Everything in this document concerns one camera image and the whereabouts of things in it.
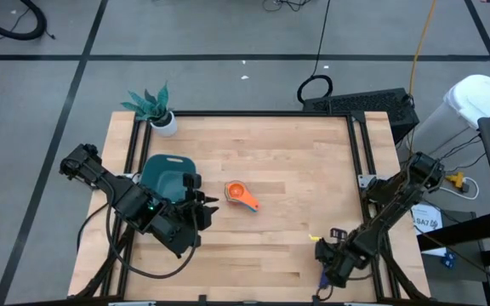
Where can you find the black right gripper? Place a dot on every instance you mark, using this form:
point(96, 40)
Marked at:
point(343, 259)

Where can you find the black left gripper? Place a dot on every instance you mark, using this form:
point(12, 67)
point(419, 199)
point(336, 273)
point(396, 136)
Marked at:
point(177, 229)

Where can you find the dark blue measuring cup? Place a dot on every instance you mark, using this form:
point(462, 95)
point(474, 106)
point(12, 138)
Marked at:
point(323, 287)

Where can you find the orange measuring cup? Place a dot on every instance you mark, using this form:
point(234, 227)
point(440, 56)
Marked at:
point(236, 190)

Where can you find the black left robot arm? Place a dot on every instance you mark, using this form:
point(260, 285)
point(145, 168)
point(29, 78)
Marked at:
point(121, 195)

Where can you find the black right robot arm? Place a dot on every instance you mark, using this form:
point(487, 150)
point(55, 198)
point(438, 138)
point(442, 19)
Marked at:
point(398, 195)

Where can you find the teal plastic basket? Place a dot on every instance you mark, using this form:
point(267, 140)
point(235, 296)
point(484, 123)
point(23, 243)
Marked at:
point(164, 174)

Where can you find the small yellow tag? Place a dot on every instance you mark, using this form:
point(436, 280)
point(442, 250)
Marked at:
point(314, 238)

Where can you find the white paper sheet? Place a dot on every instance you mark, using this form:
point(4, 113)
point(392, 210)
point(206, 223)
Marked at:
point(425, 221)

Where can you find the artificial plant in white pot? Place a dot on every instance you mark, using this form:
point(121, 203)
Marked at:
point(164, 125)

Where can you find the small blue object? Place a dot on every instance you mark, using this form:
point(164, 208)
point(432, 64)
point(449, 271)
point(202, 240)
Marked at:
point(449, 260)

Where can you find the yellow power plug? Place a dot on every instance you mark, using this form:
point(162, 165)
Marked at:
point(455, 180)

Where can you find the white plastic bin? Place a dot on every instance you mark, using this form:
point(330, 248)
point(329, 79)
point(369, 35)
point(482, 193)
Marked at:
point(474, 102)

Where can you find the black frame clamp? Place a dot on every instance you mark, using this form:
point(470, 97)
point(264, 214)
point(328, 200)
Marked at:
point(202, 299)
point(315, 301)

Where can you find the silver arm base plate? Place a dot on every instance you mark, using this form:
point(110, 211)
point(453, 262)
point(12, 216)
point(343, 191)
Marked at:
point(366, 180)

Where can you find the black aluminium table frame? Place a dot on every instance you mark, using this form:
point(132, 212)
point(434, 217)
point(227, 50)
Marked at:
point(249, 113)

